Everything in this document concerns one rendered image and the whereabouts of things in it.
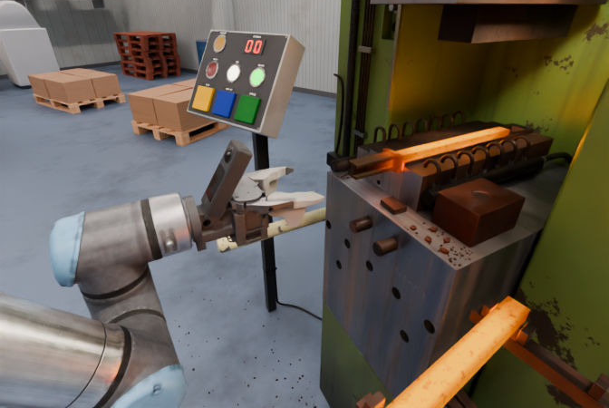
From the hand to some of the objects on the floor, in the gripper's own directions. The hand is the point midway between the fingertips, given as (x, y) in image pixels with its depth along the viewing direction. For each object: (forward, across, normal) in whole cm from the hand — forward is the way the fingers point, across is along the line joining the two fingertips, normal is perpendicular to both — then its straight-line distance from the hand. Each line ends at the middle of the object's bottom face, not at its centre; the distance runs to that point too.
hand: (304, 179), depth 57 cm
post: (+13, -58, -100) cm, 116 cm away
